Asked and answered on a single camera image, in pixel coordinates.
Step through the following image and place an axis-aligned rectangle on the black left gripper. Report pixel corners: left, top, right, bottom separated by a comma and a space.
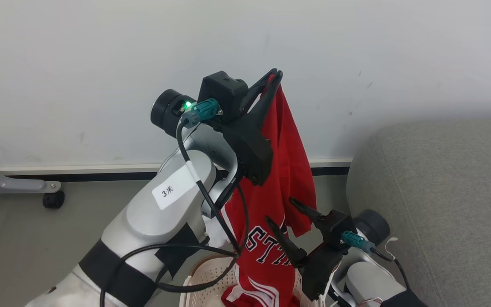
211, 68, 283, 186

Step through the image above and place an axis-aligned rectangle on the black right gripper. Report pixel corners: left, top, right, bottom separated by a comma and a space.
265, 197, 343, 301

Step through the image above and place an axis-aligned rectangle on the red basketball jersey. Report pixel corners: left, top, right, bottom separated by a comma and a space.
220, 75, 318, 307

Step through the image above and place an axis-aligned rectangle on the cream perforated laundry basket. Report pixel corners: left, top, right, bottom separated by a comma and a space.
179, 255, 327, 307

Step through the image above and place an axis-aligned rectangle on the white paper label sticker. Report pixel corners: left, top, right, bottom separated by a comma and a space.
152, 164, 200, 211

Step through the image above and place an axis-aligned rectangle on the grey fabric sofa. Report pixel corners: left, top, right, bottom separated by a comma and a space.
346, 119, 491, 307

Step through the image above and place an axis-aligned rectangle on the white and black baseboard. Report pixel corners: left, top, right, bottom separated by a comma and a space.
0, 159, 353, 182

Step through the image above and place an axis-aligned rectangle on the black caster wheel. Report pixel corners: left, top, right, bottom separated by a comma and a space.
42, 191, 65, 209

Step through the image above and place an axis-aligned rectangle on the teal right cable connector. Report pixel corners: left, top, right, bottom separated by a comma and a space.
341, 230, 376, 253

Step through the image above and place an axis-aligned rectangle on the teal cable connector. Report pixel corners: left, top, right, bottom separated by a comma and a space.
180, 98, 223, 129
341, 230, 376, 253

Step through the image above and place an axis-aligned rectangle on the teal left cable connector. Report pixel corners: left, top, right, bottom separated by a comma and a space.
180, 98, 223, 129

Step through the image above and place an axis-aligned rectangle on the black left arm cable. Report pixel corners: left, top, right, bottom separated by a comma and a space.
100, 119, 250, 307

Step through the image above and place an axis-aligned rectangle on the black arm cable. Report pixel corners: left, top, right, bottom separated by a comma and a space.
100, 119, 250, 307
371, 247, 412, 291

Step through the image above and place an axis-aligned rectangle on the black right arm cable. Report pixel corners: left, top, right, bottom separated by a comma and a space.
371, 247, 412, 291

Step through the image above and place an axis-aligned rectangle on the grey metal frame leg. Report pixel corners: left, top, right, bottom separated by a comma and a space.
0, 145, 62, 224

